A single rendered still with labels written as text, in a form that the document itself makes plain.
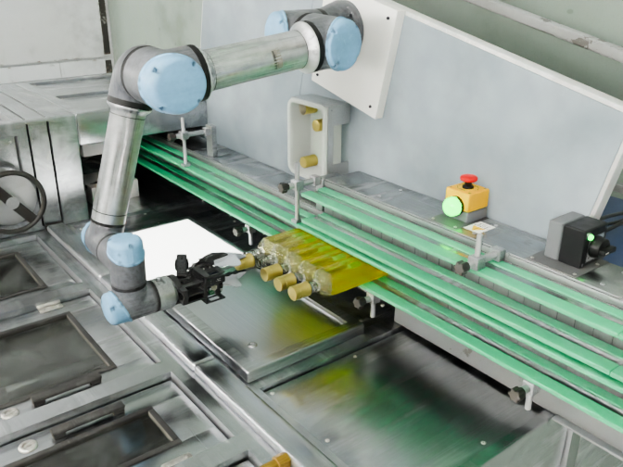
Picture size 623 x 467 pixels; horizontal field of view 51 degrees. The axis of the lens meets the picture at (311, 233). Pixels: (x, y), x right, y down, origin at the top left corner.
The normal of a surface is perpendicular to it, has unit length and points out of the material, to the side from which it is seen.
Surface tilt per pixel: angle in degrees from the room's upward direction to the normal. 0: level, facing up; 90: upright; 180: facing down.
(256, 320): 90
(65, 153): 90
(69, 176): 90
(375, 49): 0
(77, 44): 90
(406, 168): 0
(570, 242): 0
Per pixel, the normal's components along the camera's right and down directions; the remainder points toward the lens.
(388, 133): -0.79, 0.24
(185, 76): 0.50, 0.38
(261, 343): 0.00, -0.92
